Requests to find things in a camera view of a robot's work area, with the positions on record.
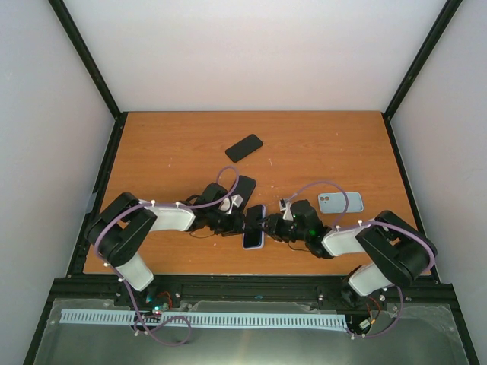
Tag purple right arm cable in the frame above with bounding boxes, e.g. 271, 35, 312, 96
283, 180, 438, 275

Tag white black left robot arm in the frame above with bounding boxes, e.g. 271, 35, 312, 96
84, 176, 256, 306

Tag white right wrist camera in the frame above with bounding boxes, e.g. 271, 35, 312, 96
279, 198, 294, 221

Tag black frame post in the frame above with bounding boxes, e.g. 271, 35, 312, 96
384, 0, 464, 119
48, 0, 123, 122

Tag black right frame post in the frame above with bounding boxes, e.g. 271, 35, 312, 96
384, 0, 464, 119

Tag blue phone black screen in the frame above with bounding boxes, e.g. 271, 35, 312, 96
243, 205, 266, 249

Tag black phone on table top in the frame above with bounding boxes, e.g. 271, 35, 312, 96
225, 134, 263, 163

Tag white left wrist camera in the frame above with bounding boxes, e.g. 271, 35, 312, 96
218, 194, 243, 214

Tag purple phone black screen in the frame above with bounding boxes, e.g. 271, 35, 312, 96
231, 175, 256, 211

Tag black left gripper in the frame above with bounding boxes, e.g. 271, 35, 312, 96
207, 209, 253, 237

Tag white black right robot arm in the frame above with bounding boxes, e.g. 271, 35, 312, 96
260, 200, 438, 306

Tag lavender phone case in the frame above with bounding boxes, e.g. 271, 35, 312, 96
242, 205, 266, 251

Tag light blue phone case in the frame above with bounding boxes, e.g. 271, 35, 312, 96
318, 192, 364, 214

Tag black left frame post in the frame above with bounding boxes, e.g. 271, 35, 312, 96
48, 0, 123, 122

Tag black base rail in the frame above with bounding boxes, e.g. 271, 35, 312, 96
113, 274, 381, 313

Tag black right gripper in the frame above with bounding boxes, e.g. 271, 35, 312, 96
254, 213, 308, 243

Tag light blue cable duct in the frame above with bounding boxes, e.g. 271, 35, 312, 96
59, 309, 347, 332

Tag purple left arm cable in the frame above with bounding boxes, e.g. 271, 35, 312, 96
94, 166, 240, 305

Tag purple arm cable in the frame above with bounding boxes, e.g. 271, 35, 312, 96
283, 180, 438, 275
94, 166, 240, 305

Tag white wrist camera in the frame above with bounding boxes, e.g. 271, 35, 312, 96
279, 198, 294, 221
218, 194, 243, 214

